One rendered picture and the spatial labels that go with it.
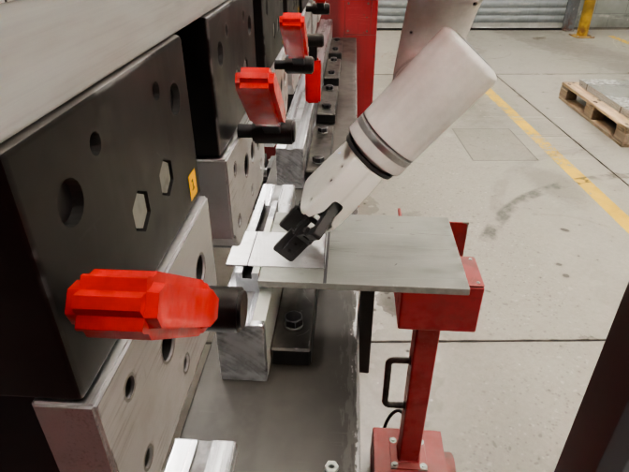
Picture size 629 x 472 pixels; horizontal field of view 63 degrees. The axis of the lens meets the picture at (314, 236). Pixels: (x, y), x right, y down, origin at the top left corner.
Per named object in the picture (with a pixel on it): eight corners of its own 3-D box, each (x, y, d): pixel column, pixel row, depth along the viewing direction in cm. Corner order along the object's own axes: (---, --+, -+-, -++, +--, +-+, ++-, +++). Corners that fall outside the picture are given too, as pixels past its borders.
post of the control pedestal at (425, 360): (418, 464, 141) (444, 309, 113) (398, 462, 142) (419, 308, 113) (416, 446, 146) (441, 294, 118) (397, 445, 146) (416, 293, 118)
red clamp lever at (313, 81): (322, 104, 77) (323, 35, 72) (295, 104, 77) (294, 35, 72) (323, 100, 78) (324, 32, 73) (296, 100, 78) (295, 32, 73)
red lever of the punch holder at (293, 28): (308, 7, 46) (314, 61, 55) (262, 7, 46) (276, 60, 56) (307, 26, 46) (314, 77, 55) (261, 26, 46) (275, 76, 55)
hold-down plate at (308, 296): (311, 367, 69) (311, 350, 68) (270, 364, 70) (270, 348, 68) (322, 246, 95) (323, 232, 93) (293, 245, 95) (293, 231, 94)
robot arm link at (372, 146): (362, 101, 65) (346, 119, 66) (363, 125, 57) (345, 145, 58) (410, 143, 67) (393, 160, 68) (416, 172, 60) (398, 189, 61)
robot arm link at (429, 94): (365, 102, 65) (361, 123, 57) (443, 17, 60) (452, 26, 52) (412, 145, 67) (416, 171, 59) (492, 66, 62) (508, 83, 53)
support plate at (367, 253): (469, 295, 64) (470, 288, 63) (257, 287, 65) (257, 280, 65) (446, 223, 79) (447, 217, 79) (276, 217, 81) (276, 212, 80)
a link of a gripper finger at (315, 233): (344, 179, 64) (318, 199, 68) (327, 223, 59) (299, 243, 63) (351, 184, 64) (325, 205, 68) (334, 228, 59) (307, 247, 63)
